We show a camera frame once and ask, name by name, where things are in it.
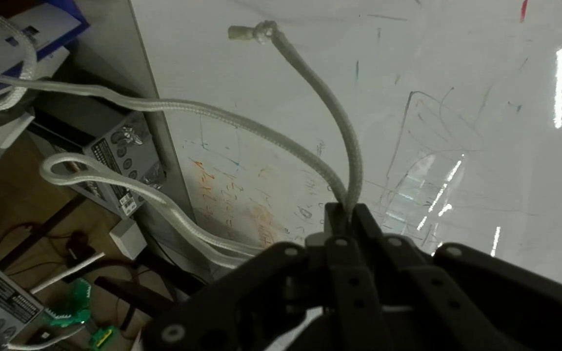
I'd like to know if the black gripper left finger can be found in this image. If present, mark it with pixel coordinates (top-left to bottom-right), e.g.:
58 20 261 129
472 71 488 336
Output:
138 204 386 351

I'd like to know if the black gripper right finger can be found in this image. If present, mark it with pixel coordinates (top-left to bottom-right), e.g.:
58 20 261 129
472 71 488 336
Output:
351 204 562 351

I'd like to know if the white rope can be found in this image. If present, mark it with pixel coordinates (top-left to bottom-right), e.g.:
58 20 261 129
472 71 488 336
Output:
0 7 41 124
0 18 367 272

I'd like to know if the blue snack carton box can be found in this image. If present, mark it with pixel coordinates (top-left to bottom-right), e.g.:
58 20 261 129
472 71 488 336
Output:
4 0 92 77

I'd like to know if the gray box with printed label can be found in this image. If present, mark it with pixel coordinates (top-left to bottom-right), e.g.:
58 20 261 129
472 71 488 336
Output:
33 110 185 223

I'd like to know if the white power adapter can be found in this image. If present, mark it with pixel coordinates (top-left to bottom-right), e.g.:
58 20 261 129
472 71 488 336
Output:
107 217 150 262

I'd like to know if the green plastic object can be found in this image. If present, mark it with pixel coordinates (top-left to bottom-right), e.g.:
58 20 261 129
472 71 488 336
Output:
39 278 123 351

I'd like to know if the thick white cable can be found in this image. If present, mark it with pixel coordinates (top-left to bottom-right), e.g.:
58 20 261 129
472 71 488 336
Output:
29 252 109 297

